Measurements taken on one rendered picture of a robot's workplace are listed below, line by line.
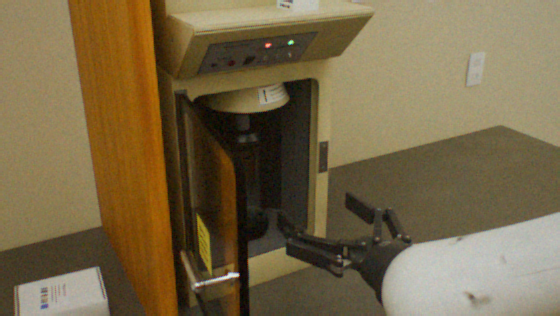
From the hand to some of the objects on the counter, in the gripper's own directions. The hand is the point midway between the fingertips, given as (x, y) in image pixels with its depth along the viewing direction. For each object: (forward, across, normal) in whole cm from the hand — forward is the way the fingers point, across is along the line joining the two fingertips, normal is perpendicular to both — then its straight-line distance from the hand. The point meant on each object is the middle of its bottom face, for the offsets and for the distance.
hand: (317, 211), depth 92 cm
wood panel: (+33, +24, +26) cm, 48 cm away
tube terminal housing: (+30, +2, +26) cm, 40 cm away
